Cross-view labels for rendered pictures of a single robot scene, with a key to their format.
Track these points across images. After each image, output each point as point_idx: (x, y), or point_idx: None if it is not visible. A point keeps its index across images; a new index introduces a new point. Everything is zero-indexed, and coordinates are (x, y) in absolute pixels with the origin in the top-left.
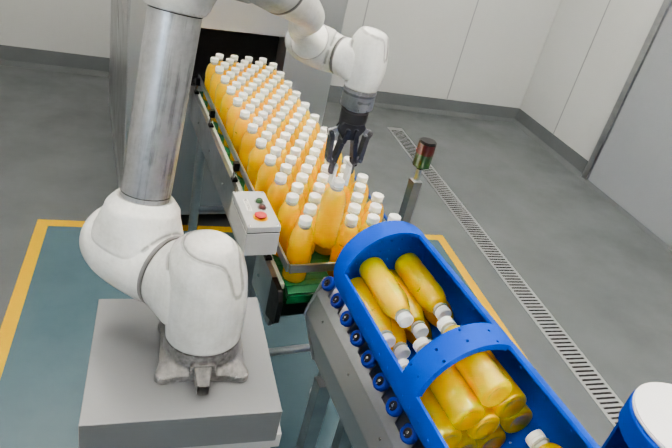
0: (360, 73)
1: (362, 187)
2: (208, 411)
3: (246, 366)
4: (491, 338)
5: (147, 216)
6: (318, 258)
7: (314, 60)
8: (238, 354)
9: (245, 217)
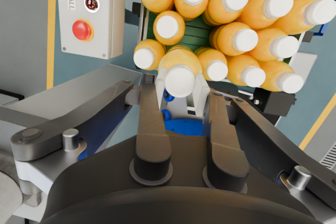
0: None
1: None
2: (16, 213)
3: (42, 195)
4: None
5: None
6: (198, 27)
7: None
8: (30, 197)
9: (62, 26)
